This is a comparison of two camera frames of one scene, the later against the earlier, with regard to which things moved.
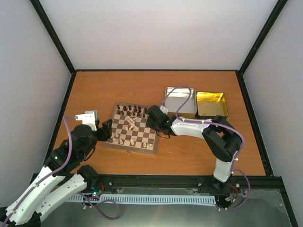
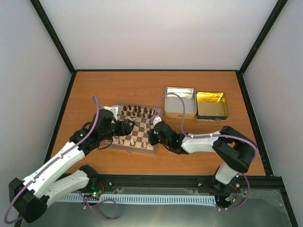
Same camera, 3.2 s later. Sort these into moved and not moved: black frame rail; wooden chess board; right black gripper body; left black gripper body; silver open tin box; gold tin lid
Moved: left black gripper body; right black gripper body
Not moved: black frame rail; silver open tin box; gold tin lid; wooden chess board
